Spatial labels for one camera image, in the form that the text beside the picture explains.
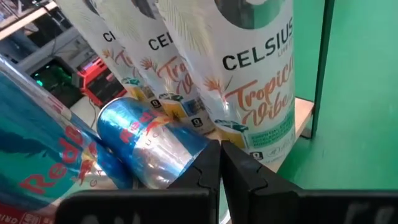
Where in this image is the blue silver Red Bull can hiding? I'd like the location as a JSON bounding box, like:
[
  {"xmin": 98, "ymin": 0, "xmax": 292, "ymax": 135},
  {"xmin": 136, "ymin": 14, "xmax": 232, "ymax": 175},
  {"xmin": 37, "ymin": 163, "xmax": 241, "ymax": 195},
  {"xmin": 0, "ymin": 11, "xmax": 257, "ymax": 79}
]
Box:
[
  {"xmin": 96, "ymin": 96, "xmax": 210, "ymax": 190},
  {"xmin": 0, "ymin": 53, "xmax": 135, "ymax": 215}
]

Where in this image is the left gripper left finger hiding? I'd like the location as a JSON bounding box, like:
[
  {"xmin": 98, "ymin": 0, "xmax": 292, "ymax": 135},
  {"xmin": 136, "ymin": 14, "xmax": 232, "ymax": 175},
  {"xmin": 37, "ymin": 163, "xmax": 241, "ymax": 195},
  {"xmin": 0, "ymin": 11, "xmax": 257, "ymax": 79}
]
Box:
[{"xmin": 55, "ymin": 139, "xmax": 222, "ymax": 224}]

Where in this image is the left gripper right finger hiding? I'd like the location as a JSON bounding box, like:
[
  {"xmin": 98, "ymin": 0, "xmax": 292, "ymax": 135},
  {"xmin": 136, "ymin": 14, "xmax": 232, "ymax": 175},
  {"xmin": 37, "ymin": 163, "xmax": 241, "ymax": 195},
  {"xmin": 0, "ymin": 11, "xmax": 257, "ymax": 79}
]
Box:
[{"xmin": 220, "ymin": 140, "xmax": 398, "ymax": 224}]

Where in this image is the red box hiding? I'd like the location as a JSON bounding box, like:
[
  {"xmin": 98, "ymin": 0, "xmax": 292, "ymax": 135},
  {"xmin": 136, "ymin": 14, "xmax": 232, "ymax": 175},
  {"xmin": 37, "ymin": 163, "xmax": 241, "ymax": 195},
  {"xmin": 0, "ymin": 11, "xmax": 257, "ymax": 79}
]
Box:
[{"xmin": 76, "ymin": 57, "xmax": 127, "ymax": 109}]

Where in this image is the white Celsius can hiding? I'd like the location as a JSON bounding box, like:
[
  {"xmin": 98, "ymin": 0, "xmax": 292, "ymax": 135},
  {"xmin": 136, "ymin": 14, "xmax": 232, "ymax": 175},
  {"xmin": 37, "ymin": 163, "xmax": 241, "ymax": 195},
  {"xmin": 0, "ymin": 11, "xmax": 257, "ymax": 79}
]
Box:
[
  {"xmin": 53, "ymin": 0, "xmax": 147, "ymax": 101},
  {"xmin": 93, "ymin": 0, "xmax": 216, "ymax": 135},
  {"xmin": 156, "ymin": 0, "xmax": 296, "ymax": 166}
]

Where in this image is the wooden shelf with black frame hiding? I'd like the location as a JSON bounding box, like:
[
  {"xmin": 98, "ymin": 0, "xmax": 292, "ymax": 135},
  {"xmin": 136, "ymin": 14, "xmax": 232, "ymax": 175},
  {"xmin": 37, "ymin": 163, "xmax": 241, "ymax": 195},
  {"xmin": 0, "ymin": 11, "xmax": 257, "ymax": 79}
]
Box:
[{"xmin": 205, "ymin": 0, "xmax": 337, "ymax": 174}]

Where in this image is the green-lit computer case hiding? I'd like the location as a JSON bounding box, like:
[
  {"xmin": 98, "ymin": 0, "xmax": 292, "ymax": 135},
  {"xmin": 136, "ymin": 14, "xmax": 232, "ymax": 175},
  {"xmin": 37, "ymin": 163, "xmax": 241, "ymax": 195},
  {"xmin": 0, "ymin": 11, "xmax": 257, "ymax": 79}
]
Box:
[{"xmin": 30, "ymin": 58, "xmax": 82, "ymax": 108}]

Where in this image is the wooden table edge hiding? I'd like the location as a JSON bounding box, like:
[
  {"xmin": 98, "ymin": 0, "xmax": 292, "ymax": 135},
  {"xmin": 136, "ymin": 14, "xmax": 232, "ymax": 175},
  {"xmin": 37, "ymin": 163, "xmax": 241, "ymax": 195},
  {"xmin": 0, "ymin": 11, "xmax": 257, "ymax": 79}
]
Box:
[{"xmin": 0, "ymin": 1, "xmax": 59, "ymax": 41}]

